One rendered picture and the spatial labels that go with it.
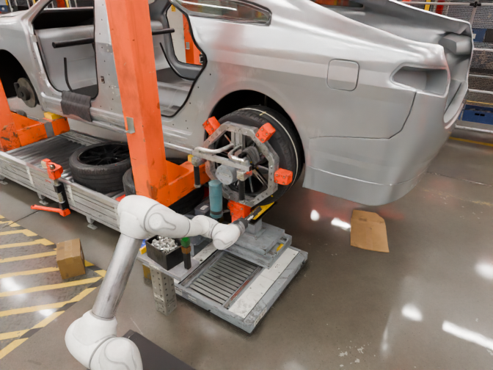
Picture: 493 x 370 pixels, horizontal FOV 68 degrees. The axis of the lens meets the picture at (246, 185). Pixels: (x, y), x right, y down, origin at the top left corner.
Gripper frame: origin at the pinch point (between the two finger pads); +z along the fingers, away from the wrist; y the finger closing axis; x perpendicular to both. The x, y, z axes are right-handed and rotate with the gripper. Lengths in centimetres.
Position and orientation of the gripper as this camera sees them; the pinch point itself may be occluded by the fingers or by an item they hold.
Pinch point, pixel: (257, 210)
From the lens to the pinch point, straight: 230.4
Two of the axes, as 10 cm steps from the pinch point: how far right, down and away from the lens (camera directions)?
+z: 5.4, -4.0, 7.4
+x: -5.9, -8.1, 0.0
